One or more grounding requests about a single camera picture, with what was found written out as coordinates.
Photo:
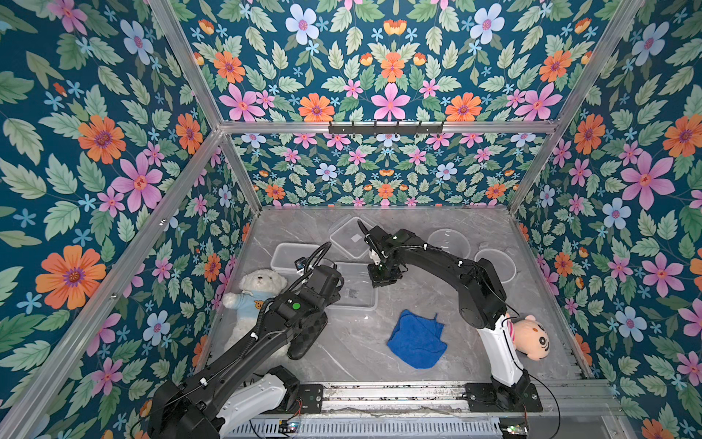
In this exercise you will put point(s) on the white teddy bear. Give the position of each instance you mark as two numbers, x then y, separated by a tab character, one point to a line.
254	289

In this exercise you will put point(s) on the black wall hook rail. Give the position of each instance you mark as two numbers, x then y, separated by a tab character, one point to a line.
386	128

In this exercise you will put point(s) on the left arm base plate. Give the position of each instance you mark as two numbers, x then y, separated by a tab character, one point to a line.
305	398

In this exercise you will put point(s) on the square clear lunch box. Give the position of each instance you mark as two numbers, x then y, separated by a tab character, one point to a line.
357	293

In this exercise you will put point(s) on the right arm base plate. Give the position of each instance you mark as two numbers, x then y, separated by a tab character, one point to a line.
488	398

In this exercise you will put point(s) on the round clear lunch box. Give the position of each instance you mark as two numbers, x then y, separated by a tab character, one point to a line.
452	241

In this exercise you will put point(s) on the blue cleaning cloth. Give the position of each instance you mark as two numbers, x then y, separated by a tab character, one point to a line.
417	341

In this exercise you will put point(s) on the square clear lunch box lid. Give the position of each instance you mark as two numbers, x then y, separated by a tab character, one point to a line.
349	238

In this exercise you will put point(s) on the rectangular clear lunch box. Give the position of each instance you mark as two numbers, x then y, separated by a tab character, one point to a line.
286	254

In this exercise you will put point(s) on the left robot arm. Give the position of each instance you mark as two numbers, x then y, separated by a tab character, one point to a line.
218	399

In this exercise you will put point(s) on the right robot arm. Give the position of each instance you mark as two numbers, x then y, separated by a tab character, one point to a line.
481	301

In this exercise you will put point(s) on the aluminium front rail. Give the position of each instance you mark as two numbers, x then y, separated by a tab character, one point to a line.
377	399

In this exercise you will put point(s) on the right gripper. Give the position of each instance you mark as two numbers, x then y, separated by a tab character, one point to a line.
378	245

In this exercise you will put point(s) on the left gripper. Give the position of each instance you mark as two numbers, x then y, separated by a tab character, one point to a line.
335	294

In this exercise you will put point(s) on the orange pink plush doll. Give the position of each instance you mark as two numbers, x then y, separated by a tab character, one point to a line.
529	337

